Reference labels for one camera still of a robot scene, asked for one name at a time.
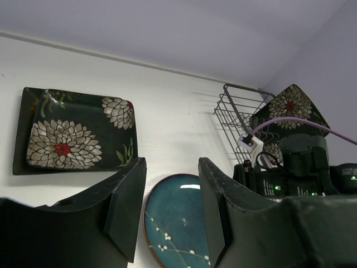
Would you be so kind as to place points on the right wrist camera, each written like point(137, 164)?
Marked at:
point(252, 144)

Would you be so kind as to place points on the floral square plate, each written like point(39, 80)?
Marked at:
point(78, 131)
point(291, 102)

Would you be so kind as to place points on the blue round plate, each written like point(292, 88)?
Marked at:
point(173, 223)

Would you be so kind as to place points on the teal square plate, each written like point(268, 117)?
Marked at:
point(20, 166)

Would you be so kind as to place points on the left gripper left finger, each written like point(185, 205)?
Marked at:
point(97, 227)

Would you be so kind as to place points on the wire dish rack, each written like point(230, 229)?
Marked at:
point(234, 109)

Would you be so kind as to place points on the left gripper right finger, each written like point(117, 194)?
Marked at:
point(245, 229)

